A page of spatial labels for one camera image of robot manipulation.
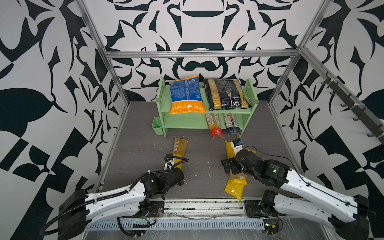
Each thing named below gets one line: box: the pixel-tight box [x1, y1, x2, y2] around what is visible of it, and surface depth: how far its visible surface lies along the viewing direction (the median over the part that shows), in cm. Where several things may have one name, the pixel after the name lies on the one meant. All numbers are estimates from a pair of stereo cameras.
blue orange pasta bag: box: [169, 75, 206, 115], surface depth 79 cm
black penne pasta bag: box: [203, 79, 251, 111], surface depth 80 cm
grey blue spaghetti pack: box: [223, 113, 241, 137], surface depth 91 cm
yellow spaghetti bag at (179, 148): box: [173, 137, 189, 170], surface depth 93 cm
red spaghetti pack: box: [206, 113, 224, 139], surface depth 90 cm
